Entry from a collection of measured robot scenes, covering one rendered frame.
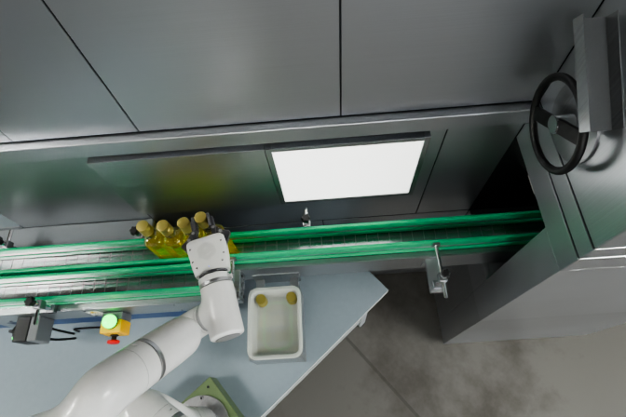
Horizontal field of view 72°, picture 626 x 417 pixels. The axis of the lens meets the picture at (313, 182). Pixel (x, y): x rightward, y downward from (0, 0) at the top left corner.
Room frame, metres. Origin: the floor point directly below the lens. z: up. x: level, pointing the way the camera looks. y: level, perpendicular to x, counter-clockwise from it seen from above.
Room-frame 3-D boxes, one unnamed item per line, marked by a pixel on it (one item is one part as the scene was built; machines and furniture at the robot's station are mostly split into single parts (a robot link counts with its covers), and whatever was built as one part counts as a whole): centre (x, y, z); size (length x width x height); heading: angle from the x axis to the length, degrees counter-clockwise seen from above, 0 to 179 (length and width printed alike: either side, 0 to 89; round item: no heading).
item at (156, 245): (0.51, 0.49, 1.16); 0.06 x 0.06 x 0.21; 87
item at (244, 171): (0.63, 0.13, 1.32); 0.90 x 0.03 x 0.34; 86
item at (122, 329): (0.33, 0.72, 0.96); 0.07 x 0.07 x 0.07; 86
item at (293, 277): (0.29, 0.18, 0.92); 0.27 x 0.17 x 0.15; 176
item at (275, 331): (0.27, 0.18, 0.97); 0.22 x 0.17 x 0.09; 176
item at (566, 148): (0.47, -0.54, 1.66); 0.21 x 0.05 x 0.21; 176
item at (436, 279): (0.33, -0.35, 1.07); 0.17 x 0.05 x 0.23; 176
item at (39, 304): (0.36, 0.89, 1.11); 0.07 x 0.04 x 0.13; 176
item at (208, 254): (0.38, 0.29, 1.35); 0.11 x 0.10 x 0.07; 12
